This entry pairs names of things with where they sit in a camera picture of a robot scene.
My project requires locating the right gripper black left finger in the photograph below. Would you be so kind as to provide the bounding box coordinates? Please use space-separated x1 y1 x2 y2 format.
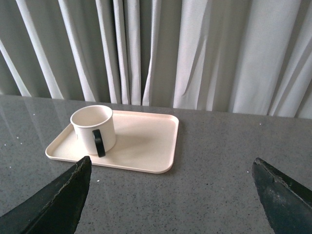
0 156 92 234

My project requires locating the white smiley mug black handle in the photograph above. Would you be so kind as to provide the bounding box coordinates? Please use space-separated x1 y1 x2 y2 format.
70 105 116 157

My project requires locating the white pleated curtain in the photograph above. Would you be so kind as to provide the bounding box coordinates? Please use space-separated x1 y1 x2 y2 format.
0 0 312 118

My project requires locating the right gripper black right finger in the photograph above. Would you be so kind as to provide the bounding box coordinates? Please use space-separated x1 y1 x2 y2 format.
252 157 312 234

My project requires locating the cream rectangular tray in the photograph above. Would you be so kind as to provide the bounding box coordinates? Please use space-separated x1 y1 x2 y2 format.
45 109 180 175

